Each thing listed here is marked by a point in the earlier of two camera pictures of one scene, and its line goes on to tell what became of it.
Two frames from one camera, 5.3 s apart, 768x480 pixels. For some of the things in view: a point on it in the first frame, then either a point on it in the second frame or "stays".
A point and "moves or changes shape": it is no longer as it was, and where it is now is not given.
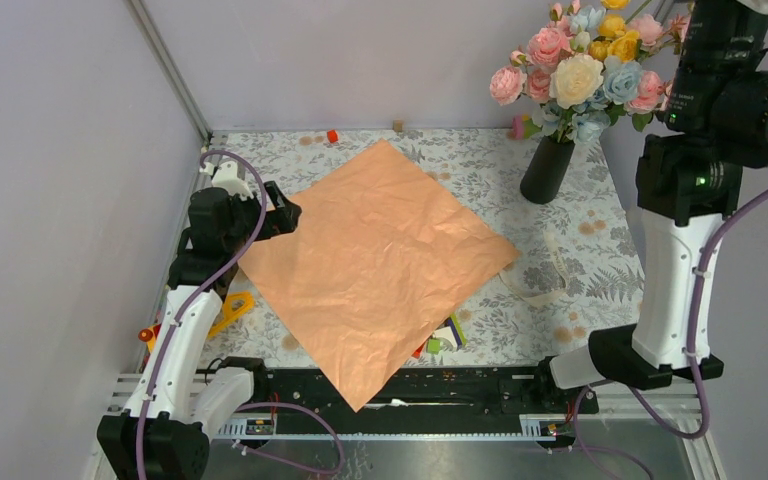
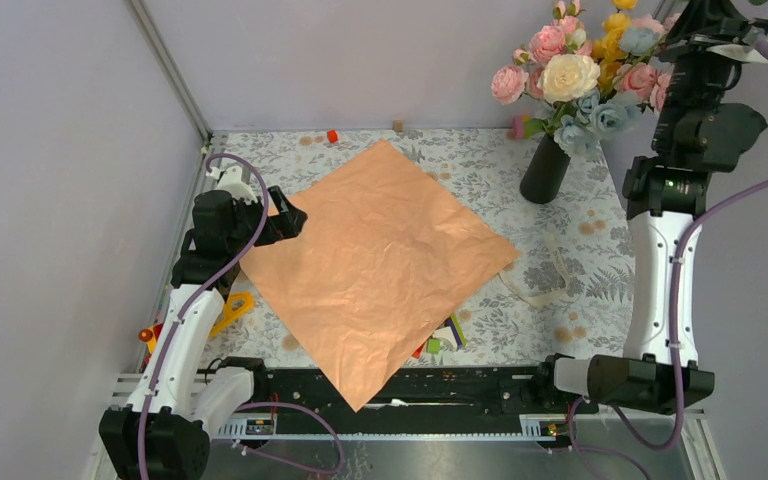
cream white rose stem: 577,79 moves or changes shape
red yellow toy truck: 232,308 stays
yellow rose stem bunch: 616,40 stays
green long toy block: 459,330 stays
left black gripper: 280,220 stays
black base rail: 407,391 stays
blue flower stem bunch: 585,122 to 592,118
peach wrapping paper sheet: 377,264 stays
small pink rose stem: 649,31 to 639,79
